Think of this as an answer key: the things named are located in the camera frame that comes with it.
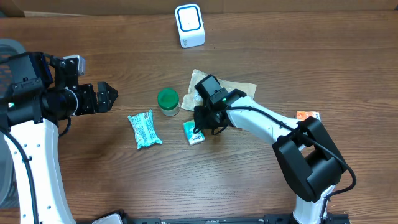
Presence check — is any beige plastic pouch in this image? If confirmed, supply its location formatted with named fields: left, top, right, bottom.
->
left=181, top=69, right=257, bottom=111

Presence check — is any small teal tissue pack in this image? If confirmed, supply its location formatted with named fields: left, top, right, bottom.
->
left=183, top=120, right=205, bottom=146

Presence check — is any green lid jar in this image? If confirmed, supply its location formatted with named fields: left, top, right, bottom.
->
left=157, top=88, right=180, bottom=116

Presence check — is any teal tissue packet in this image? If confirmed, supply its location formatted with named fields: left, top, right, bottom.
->
left=127, top=110, right=162, bottom=150

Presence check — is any orange snack packet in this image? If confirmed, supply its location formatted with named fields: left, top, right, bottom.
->
left=296, top=111, right=321, bottom=121

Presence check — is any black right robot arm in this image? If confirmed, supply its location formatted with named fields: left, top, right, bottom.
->
left=194, top=75, right=350, bottom=223

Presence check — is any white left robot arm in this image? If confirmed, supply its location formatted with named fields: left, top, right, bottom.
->
left=1, top=52, right=118, bottom=223

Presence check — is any white barcode scanner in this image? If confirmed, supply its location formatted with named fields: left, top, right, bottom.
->
left=175, top=4, right=205, bottom=49

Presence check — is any grey plastic mesh basket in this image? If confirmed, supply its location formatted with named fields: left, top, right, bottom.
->
left=0, top=38, right=27, bottom=208

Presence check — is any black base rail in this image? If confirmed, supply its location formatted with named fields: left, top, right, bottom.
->
left=77, top=210, right=351, bottom=224

